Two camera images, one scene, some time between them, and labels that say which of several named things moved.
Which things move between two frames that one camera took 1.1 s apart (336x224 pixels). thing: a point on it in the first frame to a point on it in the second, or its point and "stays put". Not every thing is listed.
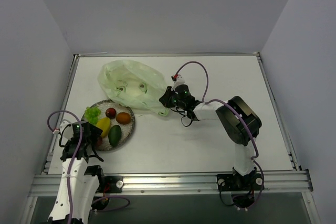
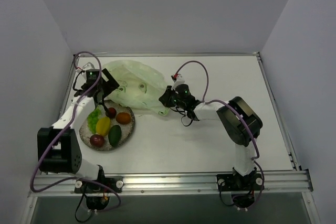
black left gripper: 92,135 to 109,82
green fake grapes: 92,114 stays put
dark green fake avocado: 115,135 stays put
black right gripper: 166,98 stays put
